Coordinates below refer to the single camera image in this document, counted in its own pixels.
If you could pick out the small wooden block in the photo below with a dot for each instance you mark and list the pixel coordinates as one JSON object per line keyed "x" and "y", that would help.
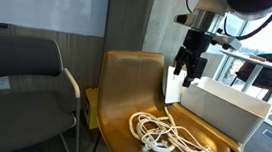
{"x": 257, "y": 58}

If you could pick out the flat white basket lid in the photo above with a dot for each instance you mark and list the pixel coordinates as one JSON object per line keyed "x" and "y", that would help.
{"x": 173, "y": 88}

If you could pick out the grey office chair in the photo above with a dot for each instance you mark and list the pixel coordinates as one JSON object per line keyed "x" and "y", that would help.
{"x": 15, "y": 114}

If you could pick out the black jacket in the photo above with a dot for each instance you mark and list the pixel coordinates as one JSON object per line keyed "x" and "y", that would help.
{"x": 263, "y": 76}

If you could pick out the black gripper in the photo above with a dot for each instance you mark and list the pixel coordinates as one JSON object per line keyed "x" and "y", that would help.
{"x": 196, "y": 43}

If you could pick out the white plastic basket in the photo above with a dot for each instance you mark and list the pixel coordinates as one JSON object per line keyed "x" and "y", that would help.
{"x": 219, "y": 110}

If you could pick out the white wall outlet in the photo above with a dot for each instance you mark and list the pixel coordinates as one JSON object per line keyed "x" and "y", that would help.
{"x": 2, "y": 82}

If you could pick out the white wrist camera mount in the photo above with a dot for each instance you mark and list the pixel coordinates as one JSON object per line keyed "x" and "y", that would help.
{"x": 183, "y": 18}

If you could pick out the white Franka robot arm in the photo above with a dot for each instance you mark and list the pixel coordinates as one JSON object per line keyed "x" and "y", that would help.
{"x": 213, "y": 3}

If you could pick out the white round table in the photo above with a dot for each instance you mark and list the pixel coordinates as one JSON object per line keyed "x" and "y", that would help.
{"x": 256, "y": 74}

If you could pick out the yellow floor box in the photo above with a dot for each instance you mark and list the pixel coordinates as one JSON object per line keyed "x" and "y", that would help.
{"x": 91, "y": 108}

